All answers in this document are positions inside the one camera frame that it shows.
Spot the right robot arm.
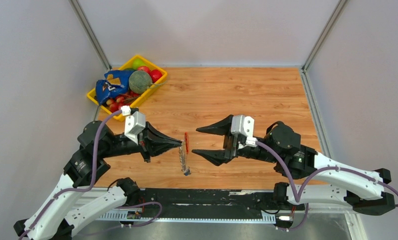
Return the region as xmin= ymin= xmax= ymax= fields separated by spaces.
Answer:
xmin=194 ymin=114 xmax=398 ymax=216

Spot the red tomato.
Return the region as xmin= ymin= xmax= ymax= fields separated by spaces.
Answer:
xmin=149 ymin=69 xmax=163 ymax=83

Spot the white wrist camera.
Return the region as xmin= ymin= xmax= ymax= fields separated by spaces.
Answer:
xmin=121 ymin=105 xmax=146 ymax=145
xmin=230 ymin=114 xmax=258 ymax=150

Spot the frame post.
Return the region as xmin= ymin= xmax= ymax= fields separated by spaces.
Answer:
xmin=302 ymin=0 xmax=349 ymax=73
xmin=69 ymin=0 xmax=112 ymax=71

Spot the green apple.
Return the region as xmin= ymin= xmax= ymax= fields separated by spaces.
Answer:
xmin=131 ymin=58 xmax=146 ymax=70

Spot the metal key holder red handle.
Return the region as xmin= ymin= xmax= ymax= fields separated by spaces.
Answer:
xmin=178 ymin=132 xmax=190 ymax=174

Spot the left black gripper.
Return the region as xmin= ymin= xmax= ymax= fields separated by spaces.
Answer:
xmin=100 ymin=119 xmax=182 ymax=161

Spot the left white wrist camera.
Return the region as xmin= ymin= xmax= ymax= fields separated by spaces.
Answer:
xmin=121 ymin=105 xmax=146 ymax=145

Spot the blue snack bag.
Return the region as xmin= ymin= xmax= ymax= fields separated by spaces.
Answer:
xmin=95 ymin=69 xmax=134 ymax=105

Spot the key with blue tag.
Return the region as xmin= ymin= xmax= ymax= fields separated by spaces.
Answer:
xmin=183 ymin=169 xmax=191 ymax=176

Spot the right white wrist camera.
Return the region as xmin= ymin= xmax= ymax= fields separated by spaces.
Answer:
xmin=230 ymin=114 xmax=258 ymax=150

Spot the yellow plastic bin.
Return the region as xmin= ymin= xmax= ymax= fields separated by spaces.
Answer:
xmin=86 ymin=55 xmax=168 ymax=115

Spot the bunch of red cherries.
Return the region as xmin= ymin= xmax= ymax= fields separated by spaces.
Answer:
xmin=104 ymin=92 xmax=140 ymax=113

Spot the right frame post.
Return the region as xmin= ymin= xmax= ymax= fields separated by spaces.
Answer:
xmin=302 ymin=0 xmax=349 ymax=73

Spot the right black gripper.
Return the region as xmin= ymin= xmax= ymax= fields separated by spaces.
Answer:
xmin=191 ymin=115 xmax=279 ymax=166

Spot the red apple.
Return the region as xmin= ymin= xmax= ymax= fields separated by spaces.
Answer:
xmin=137 ymin=65 xmax=151 ymax=74

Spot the left frame post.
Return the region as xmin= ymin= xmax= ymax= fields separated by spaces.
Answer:
xmin=69 ymin=0 xmax=112 ymax=71

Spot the green melon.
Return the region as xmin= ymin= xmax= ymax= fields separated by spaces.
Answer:
xmin=128 ymin=70 xmax=153 ymax=95

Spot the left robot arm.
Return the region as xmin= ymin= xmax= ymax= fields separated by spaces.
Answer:
xmin=13 ymin=120 xmax=182 ymax=240

